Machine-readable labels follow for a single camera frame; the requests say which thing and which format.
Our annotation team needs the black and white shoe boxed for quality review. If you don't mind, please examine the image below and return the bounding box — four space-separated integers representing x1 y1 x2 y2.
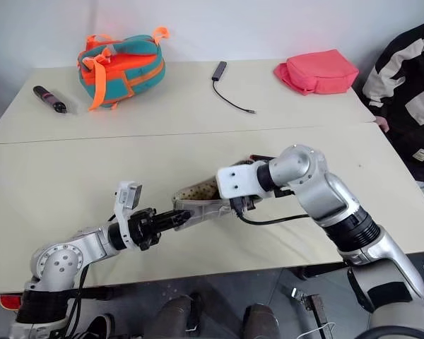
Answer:
76 313 116 339

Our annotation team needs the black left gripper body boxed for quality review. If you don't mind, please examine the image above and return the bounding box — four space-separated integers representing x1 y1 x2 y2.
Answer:
126 207 164 252

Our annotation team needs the coral pink fabric bag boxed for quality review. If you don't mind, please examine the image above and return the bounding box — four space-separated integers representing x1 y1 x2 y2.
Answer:
273 48 360 96

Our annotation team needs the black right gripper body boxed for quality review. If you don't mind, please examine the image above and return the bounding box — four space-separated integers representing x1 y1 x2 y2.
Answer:
228 194 258 217

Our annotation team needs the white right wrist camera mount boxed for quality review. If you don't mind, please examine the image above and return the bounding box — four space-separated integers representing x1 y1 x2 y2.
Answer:
216 160 269 200

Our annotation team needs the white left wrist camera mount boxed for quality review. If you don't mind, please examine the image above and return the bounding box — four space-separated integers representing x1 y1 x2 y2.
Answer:
112 181 143 250

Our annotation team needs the dark rounded shape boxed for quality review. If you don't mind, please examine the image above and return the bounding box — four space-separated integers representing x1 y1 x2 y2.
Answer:
151 295 194 339
243 303 281 339

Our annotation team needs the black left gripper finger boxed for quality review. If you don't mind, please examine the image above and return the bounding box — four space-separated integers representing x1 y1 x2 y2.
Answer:
154 209 192 222
154 219 189 234

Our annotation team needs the person in black white jacket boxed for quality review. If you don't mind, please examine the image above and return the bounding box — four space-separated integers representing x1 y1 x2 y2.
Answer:
361 20 424 188

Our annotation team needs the grey checked fabric pouch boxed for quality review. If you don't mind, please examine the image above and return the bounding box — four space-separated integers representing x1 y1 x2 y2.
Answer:
171 158 259 232

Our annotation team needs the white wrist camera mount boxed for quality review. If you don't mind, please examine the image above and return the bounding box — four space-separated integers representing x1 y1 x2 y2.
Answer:
216 160 269 200
112 181 143 250

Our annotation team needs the small red object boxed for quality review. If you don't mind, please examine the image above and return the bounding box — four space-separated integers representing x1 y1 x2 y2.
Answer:
0 295 22 311

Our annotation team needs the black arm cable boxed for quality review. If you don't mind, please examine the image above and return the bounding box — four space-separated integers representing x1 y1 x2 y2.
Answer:
232 205 310 226
66 263 91 339

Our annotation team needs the orange and teal backpack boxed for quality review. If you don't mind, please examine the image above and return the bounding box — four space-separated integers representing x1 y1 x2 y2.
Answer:
76 26 170 112

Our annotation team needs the grey USB hub with cable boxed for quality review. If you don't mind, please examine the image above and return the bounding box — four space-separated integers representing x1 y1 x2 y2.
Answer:
211 61 258 114

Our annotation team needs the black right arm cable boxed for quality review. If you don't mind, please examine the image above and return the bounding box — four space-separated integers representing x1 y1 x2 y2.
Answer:
232 205 310 226

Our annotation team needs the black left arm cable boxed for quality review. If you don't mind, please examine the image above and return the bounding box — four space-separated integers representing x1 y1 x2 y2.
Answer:
66 263 91 339

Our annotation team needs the black metal bar with bracket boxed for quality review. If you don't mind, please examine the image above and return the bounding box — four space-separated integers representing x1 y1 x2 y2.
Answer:
289 287 329 332

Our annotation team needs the black table frame bar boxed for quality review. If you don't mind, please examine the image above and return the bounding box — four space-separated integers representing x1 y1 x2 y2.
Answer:
69 286 114 301

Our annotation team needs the thin white cable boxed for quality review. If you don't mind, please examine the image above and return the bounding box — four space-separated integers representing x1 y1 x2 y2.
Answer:
296 321 336 339

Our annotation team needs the black cylindrical tool in bag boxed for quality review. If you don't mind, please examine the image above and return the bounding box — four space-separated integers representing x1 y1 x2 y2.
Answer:
33 85 75 115

